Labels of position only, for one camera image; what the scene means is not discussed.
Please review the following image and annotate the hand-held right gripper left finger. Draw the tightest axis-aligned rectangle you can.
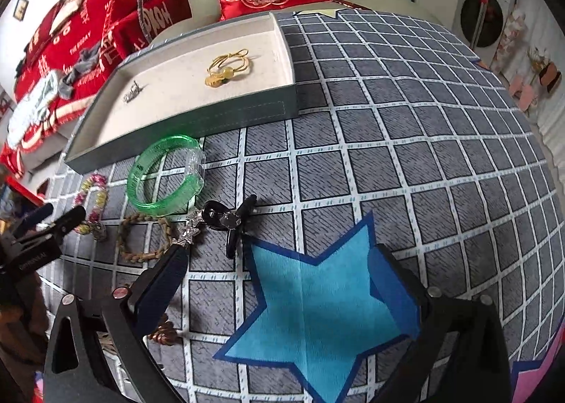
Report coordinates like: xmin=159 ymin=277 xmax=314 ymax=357
xmin=43 ymin=244 xmax=191 ymax=403

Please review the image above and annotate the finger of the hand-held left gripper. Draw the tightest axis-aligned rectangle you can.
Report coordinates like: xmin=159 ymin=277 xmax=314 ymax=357
xmin=11 ymin=203 xmax=54 ymax=235
xmin=42 ymin=206 xmax=88 ymax=237

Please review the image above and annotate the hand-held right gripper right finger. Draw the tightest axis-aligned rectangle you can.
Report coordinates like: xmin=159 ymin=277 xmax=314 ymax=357
xmin=368 ymin=243 xmax=515 ymax=403

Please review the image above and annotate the pink yellow bead bracelet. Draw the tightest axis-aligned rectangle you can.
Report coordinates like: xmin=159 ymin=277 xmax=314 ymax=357
xmin=73 ymin=173 xmax=109 ymax=238

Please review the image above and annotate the brown braided rope bracelet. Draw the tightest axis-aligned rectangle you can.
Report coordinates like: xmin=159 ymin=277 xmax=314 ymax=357
xmin=148 ymin=315 xmax=177 ymax=344

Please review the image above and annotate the silver star hair clip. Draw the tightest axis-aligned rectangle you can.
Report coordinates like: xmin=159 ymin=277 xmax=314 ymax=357
xmin=177 ymin=211 xmax=208 ymax=247

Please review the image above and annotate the green translucent bangle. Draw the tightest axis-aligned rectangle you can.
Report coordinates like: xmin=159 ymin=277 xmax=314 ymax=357
xmin=126 ymin=135 xmax=206 ymax=214

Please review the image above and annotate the black claw hair clip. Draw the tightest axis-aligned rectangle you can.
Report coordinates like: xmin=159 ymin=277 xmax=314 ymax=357
xmin=203 ymin=195 xmax=257 ymax=259

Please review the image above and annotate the grey jewellery tray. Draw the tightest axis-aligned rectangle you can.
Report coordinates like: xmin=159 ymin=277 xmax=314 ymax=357
xmin=64 ymin=11 xmax=298 ymax=175

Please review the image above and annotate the red box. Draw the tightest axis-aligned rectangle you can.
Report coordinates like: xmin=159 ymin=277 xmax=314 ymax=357
xmin=0 ymin=173 xmax=45 ymax=227

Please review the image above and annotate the white green garment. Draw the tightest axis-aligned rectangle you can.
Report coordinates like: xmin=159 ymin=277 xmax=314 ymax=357
xmin=6 ymin=70 xmax=63 ymax=150

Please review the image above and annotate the grey grid play mat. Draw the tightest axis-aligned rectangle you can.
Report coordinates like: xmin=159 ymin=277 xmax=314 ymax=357
xmin=44 ymin=10 xmax=565 ymax=403

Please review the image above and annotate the grey cloth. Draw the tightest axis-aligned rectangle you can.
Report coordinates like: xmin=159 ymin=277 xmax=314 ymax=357
xmin=59 ymin=43 xmax=107 ymax=99

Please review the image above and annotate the red lettered blanket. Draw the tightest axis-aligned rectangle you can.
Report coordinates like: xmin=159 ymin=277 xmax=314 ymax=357
xmin=0 ymin=0 xmax=192 ymax=174

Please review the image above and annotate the red cushion white lettering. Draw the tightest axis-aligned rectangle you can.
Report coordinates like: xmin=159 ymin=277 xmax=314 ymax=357
xmin=103 ymin=0 xmax=192 ymax=66

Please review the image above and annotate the white and green cushion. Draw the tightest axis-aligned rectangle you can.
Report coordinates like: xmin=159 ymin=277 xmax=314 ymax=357
xmin=48 ymin=0 xmax=95 ymax=33

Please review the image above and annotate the white washing machine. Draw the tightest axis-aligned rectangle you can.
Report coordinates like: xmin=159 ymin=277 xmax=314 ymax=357
xmin=452 ymin=0 xmax=519 ymax=51

